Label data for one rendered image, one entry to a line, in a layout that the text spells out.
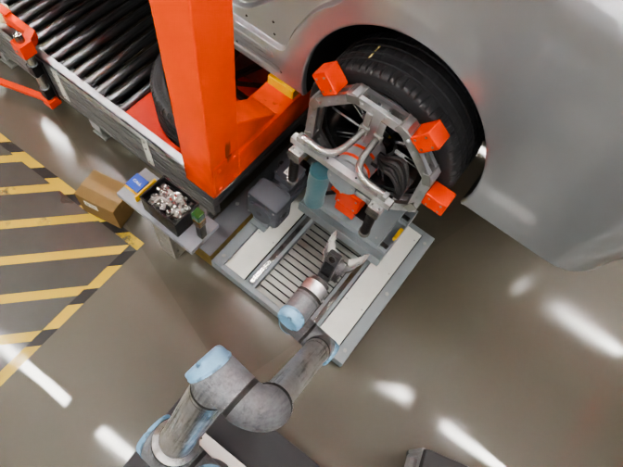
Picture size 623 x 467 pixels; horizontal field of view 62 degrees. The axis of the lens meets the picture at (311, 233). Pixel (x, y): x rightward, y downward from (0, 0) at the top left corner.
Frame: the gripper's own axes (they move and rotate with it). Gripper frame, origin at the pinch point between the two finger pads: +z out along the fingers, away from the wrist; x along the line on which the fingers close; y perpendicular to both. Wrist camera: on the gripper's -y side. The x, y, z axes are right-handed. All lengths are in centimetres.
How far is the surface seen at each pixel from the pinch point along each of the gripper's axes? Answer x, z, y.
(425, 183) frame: 7.8, 29.7, -11.1
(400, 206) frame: 3.9, 30.0, 11.4
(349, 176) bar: -13.0, 11.7, -15.1
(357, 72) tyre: -32, 38, -29
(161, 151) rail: -101, 1, 44
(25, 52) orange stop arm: -182, -4, 36
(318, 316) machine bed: 1, -6, 75
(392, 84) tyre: -19, 38, -34
